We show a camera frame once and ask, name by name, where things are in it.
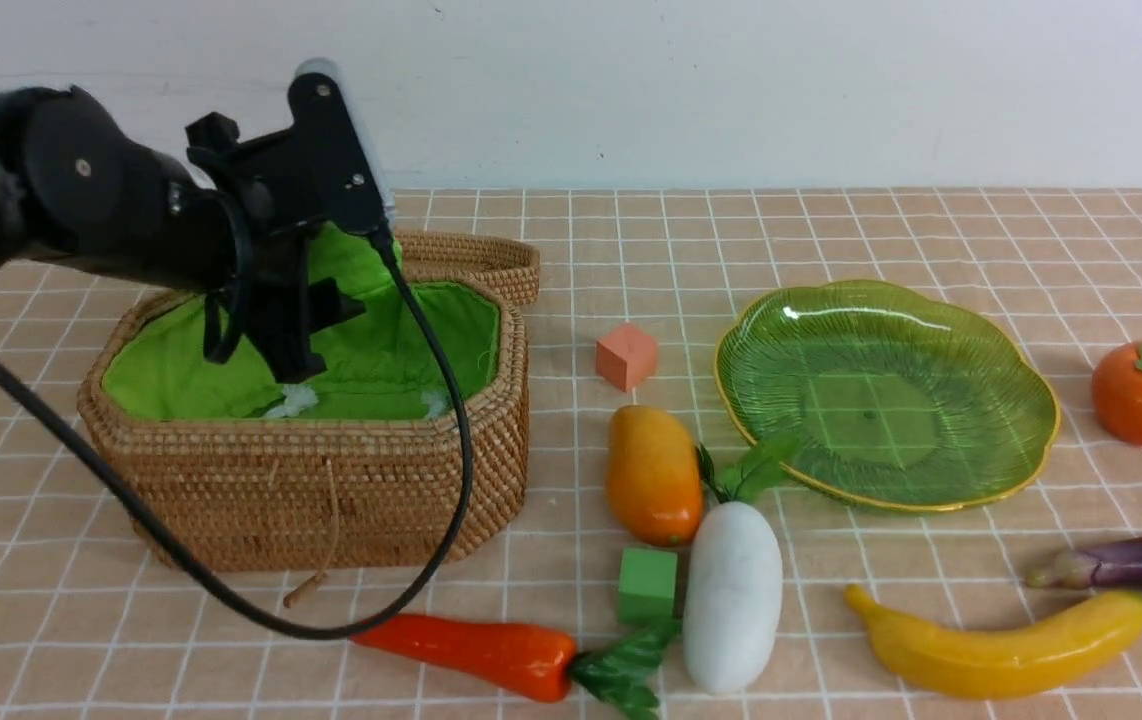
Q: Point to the woven wicker basket green lining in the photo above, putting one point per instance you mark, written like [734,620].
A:
[358,468]

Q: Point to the checkered beige tablecloth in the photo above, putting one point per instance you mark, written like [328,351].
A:
[91,627]

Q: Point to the orange toy carrot green leaves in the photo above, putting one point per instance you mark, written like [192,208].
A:
[538,663]

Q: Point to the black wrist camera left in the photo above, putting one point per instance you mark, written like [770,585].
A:
[342,166]

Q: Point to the purple toy eggplant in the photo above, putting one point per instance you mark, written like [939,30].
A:
[1110,565]

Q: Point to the orange yellow toy mango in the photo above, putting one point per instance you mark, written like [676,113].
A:
[653,476]

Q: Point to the orange foam cube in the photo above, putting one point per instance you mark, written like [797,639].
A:
[626,356]

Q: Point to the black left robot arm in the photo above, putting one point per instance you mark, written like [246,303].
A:
[76,191]

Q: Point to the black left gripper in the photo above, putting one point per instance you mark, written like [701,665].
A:
[264,295]

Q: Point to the white toy radish green leaves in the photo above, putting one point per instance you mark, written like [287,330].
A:
[733,596]

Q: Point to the yellow toy banana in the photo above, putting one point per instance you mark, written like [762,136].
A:
[1013,663]

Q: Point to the woven wicker basket lid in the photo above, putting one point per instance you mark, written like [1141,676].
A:
[512,268]

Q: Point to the green glass leaf plate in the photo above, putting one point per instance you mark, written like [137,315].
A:
[899,403]

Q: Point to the green foam cube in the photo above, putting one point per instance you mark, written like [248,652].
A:
[647,583]

